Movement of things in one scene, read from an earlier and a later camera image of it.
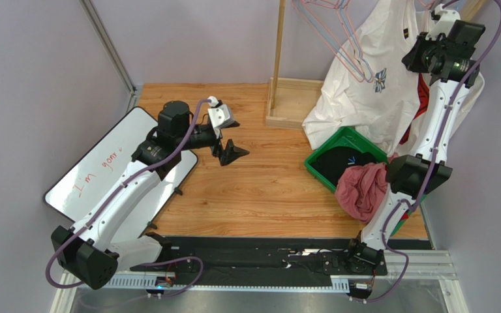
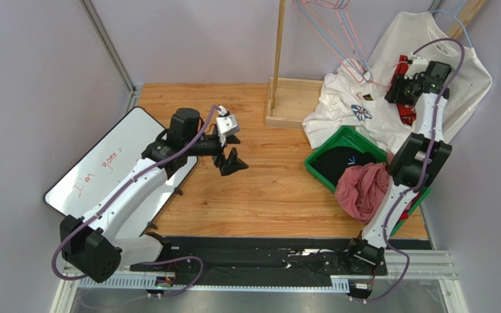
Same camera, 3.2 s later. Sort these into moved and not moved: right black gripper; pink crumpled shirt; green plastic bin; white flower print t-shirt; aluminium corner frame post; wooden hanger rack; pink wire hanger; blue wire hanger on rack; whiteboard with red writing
Moved: pink wire hanger; right black gripper; white flower print t-shirt
Not moved: green plastic bin; pink crumpled shirt; wooden hanger rack; blue wire hanger on rack; whiteboard with red writing; aluminium corner frame post
